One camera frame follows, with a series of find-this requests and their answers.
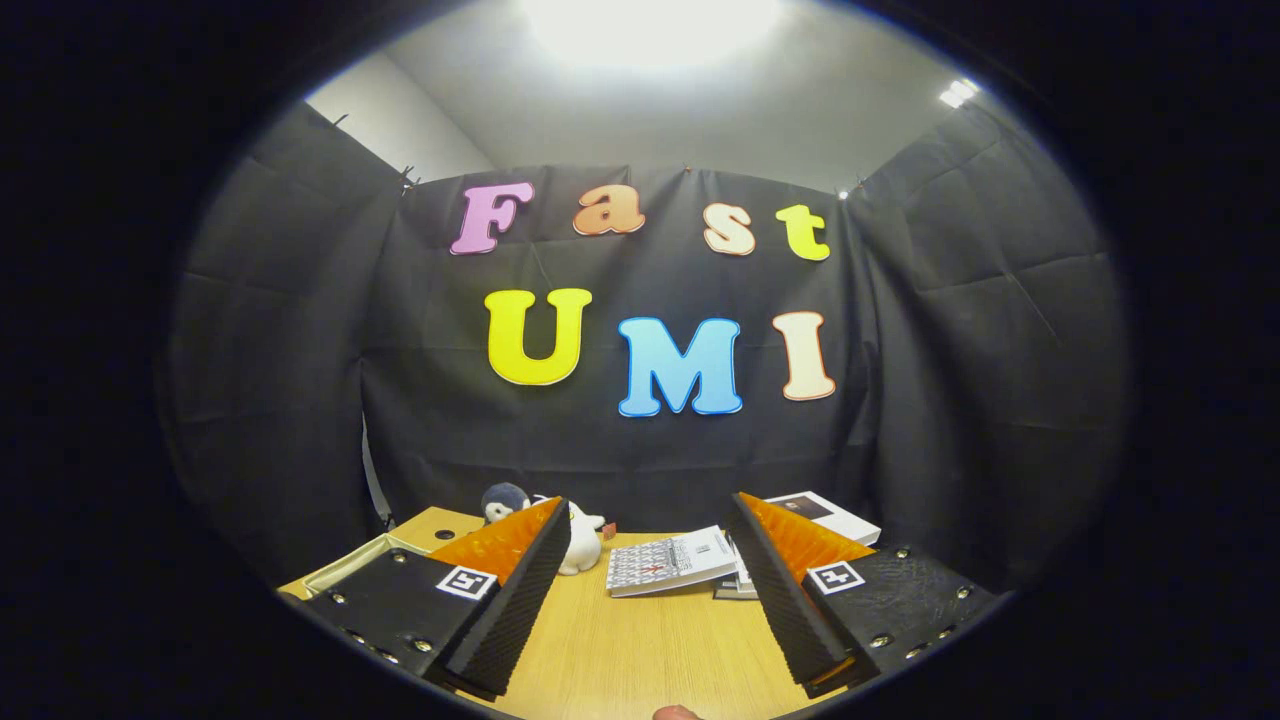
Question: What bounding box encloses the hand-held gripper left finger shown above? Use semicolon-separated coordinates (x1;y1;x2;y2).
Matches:
298;496;574;700

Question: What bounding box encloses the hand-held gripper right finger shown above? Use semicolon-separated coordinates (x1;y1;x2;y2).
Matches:
727;491;1011;700

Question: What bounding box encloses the beige fabric storage box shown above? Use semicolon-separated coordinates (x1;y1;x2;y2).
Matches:
278;506;486;601

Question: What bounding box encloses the white duck plush toy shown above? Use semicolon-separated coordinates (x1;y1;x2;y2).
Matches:
535;497;607;576

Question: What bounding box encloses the white book dark picture cover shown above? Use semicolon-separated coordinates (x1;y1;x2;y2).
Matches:
765;490;883;548

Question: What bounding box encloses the penguin plush toy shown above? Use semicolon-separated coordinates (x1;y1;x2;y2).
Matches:
481;483;533;526

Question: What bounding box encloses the grey patterned cover book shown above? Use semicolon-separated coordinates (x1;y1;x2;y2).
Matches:
606;526;739;599

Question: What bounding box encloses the black backdrop cloth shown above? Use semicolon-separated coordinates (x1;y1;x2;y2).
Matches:
155;95;1136;591

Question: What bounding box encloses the large ceiling light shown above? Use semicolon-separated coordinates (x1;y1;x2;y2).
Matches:
520;0;786;69

